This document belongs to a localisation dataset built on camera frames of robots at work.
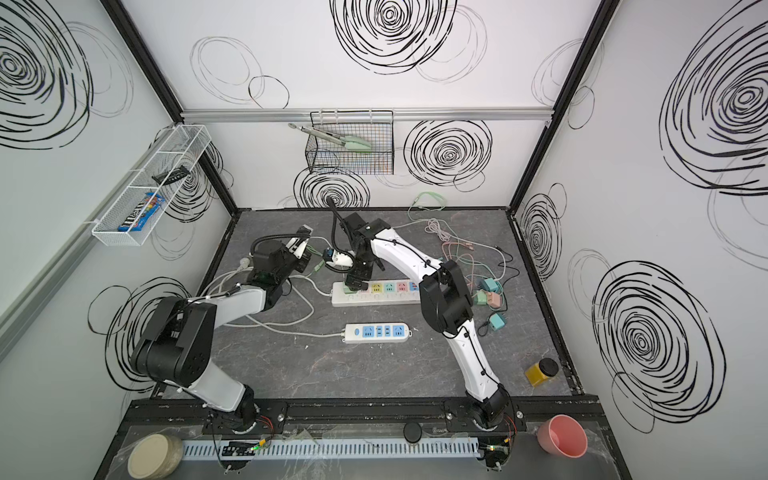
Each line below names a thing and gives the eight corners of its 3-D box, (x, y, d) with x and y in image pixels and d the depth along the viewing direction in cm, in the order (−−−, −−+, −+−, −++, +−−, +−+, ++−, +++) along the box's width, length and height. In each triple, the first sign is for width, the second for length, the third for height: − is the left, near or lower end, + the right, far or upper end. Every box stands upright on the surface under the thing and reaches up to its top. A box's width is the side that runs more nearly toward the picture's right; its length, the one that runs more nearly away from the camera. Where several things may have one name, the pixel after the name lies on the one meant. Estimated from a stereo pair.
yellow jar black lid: (526, 386, 80) (540, 377, 73) (521, 369, 83) (534, 358, 76) (546, 386, 80) (562, 377, 73) (540, 369, 83) (555, 358, 76)
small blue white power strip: (343, 343, 88) (341, 339, 85) (344, 327, 91) (343, 322, 88) (411, 343, 88) (412, 339, 85) (410, 327, 91) (411, 322, 88)
